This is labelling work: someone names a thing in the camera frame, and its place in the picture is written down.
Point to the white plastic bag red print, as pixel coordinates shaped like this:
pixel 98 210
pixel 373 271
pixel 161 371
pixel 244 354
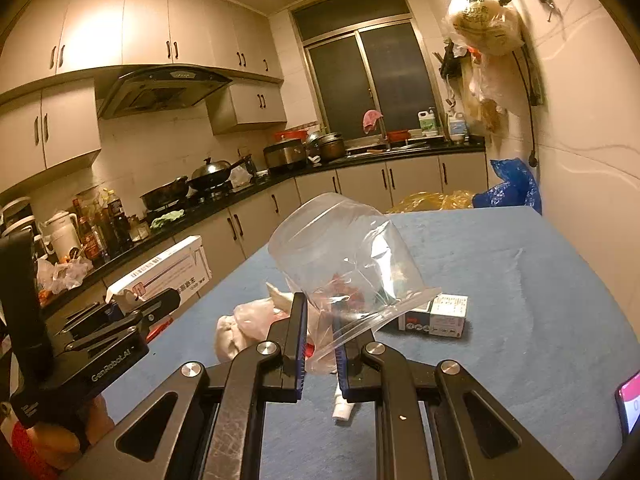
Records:
pixel 250 315

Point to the long cream wall cabinet row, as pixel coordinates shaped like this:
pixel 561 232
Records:
pixel 145 25

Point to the white electric kettle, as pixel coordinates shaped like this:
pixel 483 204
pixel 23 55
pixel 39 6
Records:
pixel 62 237

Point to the green cloth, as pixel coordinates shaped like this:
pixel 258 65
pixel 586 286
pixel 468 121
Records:
pixel 167 219

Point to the stacked metal pots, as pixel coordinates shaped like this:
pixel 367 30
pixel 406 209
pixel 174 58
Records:
pixel 327 147

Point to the black frying pan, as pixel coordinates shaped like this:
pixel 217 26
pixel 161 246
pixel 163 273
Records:
pixel 165 192

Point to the cluster of condiment bottles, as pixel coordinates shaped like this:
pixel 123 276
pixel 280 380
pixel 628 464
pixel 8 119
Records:
pixel 110 230

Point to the wok with metal lid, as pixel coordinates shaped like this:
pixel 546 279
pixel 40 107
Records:
pixel 212 170

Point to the black kitchen countertop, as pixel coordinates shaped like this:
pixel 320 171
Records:
pixel 280 172

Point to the yellow plastic bag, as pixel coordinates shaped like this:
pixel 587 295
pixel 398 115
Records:
pixel 430 202

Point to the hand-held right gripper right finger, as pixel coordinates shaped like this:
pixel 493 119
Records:
pixel 341 360

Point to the cream base cabinets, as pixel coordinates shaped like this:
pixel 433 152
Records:
pixel 360 180

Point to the black range hood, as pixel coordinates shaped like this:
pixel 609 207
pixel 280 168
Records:
pixel 160 87

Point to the green label detergent bottle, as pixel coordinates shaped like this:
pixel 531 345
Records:
pixel 427 124

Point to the hanging crumpled plastic bags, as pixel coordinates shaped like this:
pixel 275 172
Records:
pixel 490 90

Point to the crumpled clear plastic bags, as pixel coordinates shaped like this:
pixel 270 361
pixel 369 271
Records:
pixel 65 275

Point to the person's left forearm red sleeve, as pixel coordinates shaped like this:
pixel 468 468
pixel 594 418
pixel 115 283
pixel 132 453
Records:
pixel 30 460

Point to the cream two-door wall cabinet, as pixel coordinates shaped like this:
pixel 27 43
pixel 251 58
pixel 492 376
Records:
pixel 60 125

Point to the gas stove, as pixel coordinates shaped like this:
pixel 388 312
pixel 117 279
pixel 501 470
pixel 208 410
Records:
pixel 210 192

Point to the person's left hand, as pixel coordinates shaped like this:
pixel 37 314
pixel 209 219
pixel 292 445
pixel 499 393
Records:
pixel 55 442

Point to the blue plastic bag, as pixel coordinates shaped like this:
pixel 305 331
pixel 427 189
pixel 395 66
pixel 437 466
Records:
pixel 515 185

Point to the sliding kitchen window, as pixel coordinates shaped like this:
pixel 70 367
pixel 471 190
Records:
pixel 370 65

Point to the small white medicine box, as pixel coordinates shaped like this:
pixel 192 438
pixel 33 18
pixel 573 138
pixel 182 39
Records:
pixel 440 315

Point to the white stacked steamer appliance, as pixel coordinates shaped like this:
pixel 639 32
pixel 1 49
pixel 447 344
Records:
pixel 17 217

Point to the white plastic bag beside wok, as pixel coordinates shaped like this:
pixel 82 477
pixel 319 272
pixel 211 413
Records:
pixel 241 175

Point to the small cream wall cabinet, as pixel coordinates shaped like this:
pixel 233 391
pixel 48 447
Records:
pixel 250 105

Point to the white blue detergent bottle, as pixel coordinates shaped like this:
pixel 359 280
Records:
pixel 456 122

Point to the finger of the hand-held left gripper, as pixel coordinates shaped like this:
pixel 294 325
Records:
pixel 110 332
pixel 155 302

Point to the red pot lid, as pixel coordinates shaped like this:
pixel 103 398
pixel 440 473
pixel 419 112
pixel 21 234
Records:
pixel 290 135

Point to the red bowl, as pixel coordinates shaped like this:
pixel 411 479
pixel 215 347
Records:
pixel 398 136

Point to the blue tablecloth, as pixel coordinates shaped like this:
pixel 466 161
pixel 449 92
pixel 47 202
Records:
pixel 500 270

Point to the clear plastic cup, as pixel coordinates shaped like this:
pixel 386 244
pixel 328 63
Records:
pixel 325 240

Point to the steel electric cooker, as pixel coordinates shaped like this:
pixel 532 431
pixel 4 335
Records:
pixel 285 155

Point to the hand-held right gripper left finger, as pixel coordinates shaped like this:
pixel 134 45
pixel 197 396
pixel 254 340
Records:
pixel 301 345

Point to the pink cloth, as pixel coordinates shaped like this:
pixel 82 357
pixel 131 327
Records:
pixel 372 120

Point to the smartphone with lit screen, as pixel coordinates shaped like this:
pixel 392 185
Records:
pixel 631 405

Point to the long white cardboard box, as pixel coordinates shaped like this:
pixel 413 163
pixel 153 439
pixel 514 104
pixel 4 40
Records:
pixel 165 270

